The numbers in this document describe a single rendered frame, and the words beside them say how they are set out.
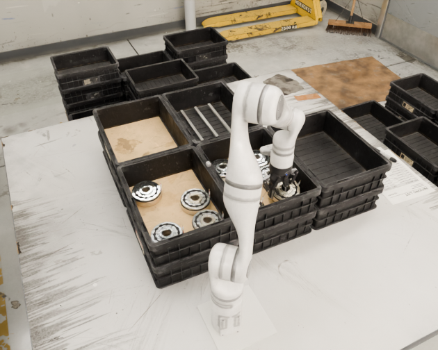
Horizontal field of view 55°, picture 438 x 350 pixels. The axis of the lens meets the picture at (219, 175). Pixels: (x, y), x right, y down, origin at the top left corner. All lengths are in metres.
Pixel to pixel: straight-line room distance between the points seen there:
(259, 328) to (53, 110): 2.79
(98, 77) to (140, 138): 1.21
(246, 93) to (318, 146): 0.88
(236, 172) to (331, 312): 0.63
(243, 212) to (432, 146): 1.89
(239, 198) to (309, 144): 0.83
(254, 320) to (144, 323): 0.33
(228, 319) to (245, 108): 0.62
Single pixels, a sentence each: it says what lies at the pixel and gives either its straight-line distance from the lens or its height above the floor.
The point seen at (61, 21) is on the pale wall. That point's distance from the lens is 4.60.
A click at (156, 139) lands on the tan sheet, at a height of 0.83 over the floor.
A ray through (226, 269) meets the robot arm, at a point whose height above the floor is 1.01.
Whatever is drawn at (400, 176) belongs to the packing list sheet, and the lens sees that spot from 1.95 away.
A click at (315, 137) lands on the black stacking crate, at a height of 0.83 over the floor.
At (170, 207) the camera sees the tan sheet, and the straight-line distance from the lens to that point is 1.49.
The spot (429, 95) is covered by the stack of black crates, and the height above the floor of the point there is 0.38.
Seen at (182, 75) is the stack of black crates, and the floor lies 0.49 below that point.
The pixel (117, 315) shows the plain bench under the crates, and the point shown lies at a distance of 1.42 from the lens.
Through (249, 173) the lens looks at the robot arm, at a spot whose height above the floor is 1.24.
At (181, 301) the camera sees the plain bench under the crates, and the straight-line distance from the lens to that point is 1.41.
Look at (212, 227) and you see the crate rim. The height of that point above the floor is 0.93.
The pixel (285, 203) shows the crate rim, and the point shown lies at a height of 0.93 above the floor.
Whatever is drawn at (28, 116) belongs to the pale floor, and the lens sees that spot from 3.73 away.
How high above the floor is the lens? 1.90
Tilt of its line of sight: 42 degrees down
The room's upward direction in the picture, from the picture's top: straight up
